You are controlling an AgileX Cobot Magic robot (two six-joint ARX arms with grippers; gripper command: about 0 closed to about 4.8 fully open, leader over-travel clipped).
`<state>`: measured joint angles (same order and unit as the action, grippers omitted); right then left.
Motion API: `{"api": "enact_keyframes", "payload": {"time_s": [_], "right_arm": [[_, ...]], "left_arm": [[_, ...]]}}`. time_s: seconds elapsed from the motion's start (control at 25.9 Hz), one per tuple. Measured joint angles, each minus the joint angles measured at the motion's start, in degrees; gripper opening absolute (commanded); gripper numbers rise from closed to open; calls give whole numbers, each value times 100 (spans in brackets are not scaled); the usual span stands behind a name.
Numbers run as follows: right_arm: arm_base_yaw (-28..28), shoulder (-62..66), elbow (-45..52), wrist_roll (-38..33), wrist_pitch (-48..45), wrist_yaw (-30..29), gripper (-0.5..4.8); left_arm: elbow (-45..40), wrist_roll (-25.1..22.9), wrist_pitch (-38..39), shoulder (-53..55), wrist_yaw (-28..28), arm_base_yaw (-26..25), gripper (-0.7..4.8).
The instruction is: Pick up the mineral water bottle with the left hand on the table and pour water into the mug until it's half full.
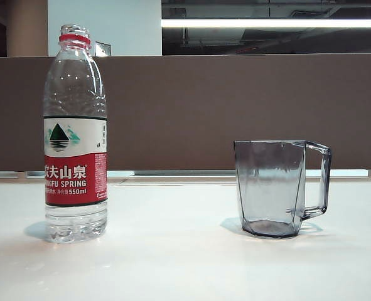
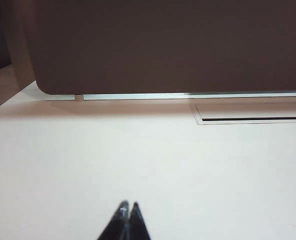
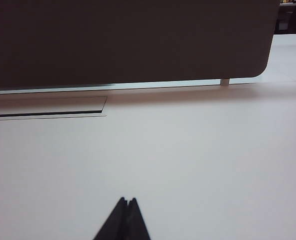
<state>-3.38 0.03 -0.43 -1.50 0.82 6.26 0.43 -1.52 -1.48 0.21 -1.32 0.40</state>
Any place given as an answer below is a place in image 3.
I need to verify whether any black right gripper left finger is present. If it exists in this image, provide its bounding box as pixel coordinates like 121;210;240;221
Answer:
92;196;128;240

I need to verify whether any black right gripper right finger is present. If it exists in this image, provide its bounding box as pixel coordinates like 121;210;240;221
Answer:
126;197;151;240

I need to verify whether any brown desk partition panel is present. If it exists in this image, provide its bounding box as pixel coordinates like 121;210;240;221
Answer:
0;0;281;91

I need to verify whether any dark background furniture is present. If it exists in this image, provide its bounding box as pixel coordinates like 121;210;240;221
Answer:
274;0;296;35

